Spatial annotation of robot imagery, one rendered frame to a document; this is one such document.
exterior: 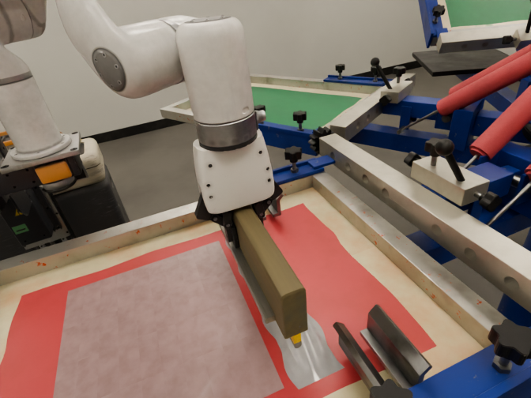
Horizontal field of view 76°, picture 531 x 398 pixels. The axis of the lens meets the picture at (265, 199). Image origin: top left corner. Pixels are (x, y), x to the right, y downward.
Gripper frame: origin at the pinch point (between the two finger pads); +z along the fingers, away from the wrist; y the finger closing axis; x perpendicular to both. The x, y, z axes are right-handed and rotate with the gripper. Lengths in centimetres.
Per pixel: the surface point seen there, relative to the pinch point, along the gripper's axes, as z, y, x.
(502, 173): 5, -52, 2
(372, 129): 17, -62, -52
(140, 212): 111, 35, -198
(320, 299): 13.9, -9.1, 6.8
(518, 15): -8, -136, -63
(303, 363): 13.5, -1.5, 15.7
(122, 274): 14.2, 22.2, -16.1
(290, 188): 12.4, -18.6, -25.0
